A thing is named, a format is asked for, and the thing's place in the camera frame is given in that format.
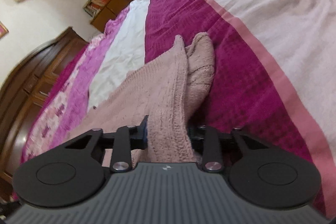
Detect pink knitted sweater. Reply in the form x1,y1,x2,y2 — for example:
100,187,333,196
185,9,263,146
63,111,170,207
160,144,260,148
66,32,215,164

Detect dark wooden headboard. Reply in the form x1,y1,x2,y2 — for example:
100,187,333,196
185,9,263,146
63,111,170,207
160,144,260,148
1,27,87,202

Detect purple pink white bedspread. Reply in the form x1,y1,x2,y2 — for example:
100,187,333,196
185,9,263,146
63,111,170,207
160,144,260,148
21,0,335,218

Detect row of books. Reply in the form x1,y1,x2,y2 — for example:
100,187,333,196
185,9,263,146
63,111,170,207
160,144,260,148
83,0,105,18

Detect framed wall picture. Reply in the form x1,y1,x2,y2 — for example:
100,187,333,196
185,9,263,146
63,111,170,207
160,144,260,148
0,22,9,38

